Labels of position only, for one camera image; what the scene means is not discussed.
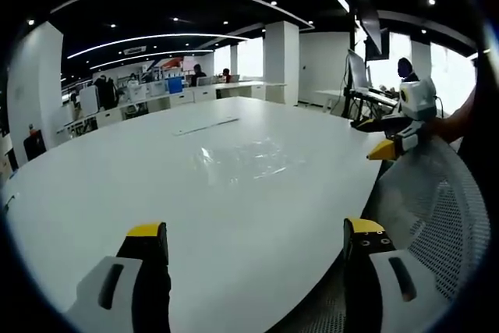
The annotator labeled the row of white office desks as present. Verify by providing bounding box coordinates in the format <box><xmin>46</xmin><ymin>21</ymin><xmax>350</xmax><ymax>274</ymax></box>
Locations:
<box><xmin>56</xmin><ymin>80</ymin><xmax>288</xmax><ymax>139</ymax></box>

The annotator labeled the white cabinet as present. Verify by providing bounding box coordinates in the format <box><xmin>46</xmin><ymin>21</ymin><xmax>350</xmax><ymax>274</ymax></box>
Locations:
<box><xmin>79</xmin><ymin>86</ymin><xmax>99</xmax><ymax>119</ymax></box>

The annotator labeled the computer monitor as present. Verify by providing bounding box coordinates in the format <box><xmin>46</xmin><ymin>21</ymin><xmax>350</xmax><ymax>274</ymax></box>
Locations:
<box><xmin>346</xmin><ymin>48</ymin><xmax>372</xmax><ymax>91</ymax></box>

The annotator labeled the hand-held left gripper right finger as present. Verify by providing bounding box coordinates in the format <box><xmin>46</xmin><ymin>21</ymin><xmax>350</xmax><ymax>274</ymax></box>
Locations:
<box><xmin>342</xmin><ymin>216</ymin><xmax>442</xmax><ymax>333</ymax></box>

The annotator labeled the standing desk with equipment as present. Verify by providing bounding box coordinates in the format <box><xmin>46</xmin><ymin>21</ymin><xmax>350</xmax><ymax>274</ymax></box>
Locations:
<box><xmin>342</xmin><ymin>87</ymin><xmax>401</xmax><ymax>120</ymax></box>

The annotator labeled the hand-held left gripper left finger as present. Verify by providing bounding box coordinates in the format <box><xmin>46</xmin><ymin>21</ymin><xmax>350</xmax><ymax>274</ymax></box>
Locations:
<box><xmin>64</xmin><ymin>221</ymin><xmax>172</xmax><ymax>333</ymax></box>

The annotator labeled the blue storage box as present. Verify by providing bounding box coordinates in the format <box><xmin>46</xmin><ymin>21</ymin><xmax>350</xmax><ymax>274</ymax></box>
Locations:
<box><xmin>165</xmin><ymin>77</ymin><xmax>185</xmax><ymax>94</ymax></box>

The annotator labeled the white mesh office chair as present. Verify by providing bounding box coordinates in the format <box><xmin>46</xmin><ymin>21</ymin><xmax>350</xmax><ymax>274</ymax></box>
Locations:
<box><xmin>268</xmin><ymin>134</ymin><xmax>493</xmax><ymax>333</ymax></box>

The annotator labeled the black coat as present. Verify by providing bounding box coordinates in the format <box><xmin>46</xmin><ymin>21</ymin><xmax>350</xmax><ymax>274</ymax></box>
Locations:
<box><xmin>92</xmin><ymin>75</ymin><xmax>119</xmax><ymax>111</ymax></box>

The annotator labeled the pile of clear food packaging bags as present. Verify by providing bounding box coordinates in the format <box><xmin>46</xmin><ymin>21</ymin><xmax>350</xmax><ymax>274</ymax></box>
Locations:
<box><xmin>196</xmin><ymin>136</ymin><xmax>303</xmax><ymax>186</ymax></box>

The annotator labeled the hanging dark screen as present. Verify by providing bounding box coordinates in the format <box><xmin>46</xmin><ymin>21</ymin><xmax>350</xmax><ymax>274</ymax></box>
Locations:
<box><xmin>356</xmin><ymin>0</ymin><xmax>391</xmax><ymax>62</ymax></box>

